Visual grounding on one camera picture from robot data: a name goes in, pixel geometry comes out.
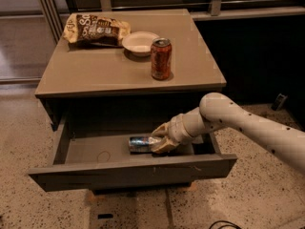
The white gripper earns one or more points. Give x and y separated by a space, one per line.
175 132

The blue silver redbull can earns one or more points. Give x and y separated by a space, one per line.
143 144

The white bowl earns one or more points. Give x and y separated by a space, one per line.
139 43

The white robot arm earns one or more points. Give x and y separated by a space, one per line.
217 111

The open grey top drawer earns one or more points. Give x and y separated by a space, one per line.
91 151

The orange soda can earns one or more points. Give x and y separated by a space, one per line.
161 53

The grey drawer cabinet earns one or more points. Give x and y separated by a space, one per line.
74 72

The small black floor device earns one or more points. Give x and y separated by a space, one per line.
279 102

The brown chip bag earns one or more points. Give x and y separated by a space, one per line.
95 29

